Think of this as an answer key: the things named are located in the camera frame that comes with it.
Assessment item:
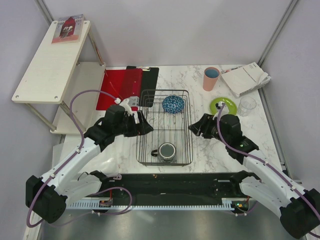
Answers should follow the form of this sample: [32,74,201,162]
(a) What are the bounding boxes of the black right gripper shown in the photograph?
[188,113,230,145]

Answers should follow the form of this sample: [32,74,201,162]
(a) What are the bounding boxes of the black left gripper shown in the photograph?
[113,110,153,138]

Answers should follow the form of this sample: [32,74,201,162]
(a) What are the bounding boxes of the black wire dish rack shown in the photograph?
[136,89,193,167]

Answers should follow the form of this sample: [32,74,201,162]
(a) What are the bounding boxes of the blue patterned ceramic bowl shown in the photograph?
[162,95,185,114]

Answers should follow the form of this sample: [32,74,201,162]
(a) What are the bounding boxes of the dark green ceramic mug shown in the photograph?
[151,142,177,163]

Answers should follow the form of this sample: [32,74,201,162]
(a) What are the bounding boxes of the lime green plastic plate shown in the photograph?
[209,97,237,115]

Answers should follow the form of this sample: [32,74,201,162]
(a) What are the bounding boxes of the clear glass tumbler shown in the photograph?
[237,96,257,117]

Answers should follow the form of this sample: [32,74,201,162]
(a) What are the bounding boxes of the pink plastic cup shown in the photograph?
[203,67,220,92]

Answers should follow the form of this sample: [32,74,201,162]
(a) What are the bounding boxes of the light blue plastic cup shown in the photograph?
[204,68,220,79]

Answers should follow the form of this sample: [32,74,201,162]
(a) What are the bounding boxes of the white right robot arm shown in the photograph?
[188,114,320,239]

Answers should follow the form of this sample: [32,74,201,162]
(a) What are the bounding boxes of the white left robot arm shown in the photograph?
[25,105,154,224]

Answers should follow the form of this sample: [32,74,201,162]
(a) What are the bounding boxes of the red transparent plastic folder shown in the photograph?
[100,68,143,111]

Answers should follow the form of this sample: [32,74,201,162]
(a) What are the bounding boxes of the black clipboard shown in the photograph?
[126,65,159,108]

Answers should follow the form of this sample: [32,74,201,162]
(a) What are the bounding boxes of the white spiral notebook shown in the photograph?
[221,62,271,98]

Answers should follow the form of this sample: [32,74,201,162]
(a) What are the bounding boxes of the white two-tier shelf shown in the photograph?
[11,20,106,135]

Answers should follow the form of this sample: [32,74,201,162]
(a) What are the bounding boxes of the red illustrated book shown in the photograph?
[51,14,85,44]

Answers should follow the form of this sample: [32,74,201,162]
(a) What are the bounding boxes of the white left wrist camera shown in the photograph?
[114,96,140,116]

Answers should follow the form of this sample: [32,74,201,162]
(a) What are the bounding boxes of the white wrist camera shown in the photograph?
[114,96,140,116]
[214,101,226,111]

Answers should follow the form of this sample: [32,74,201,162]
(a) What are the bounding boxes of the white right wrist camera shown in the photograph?
[214,101,226,111]

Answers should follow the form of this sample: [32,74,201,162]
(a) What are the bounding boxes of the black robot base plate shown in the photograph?
[98,172,247,205]

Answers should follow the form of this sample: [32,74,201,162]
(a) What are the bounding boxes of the light blue cable duct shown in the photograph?
[66,197,235,211]

